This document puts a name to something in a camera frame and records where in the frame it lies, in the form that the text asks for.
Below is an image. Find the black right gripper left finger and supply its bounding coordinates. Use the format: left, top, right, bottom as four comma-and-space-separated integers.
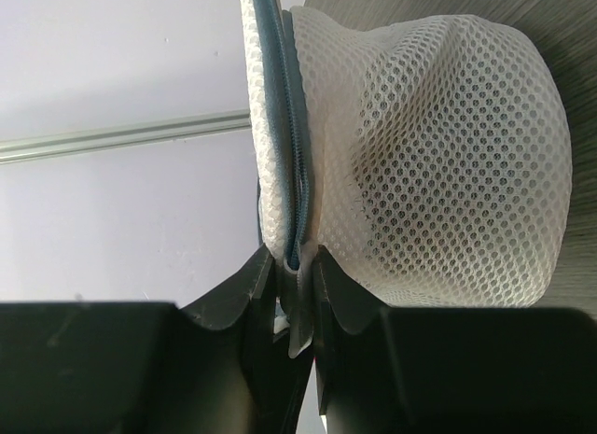
0, 245, 281, 434

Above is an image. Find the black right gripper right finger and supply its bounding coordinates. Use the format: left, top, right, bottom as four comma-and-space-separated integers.
312, 249, 596, 433

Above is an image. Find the white mesh laundry bag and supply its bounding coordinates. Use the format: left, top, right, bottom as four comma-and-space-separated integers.
240, 0, 572, 357

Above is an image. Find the aluminium frame rail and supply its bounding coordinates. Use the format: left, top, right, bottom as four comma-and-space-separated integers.
1, 110, 251, 164

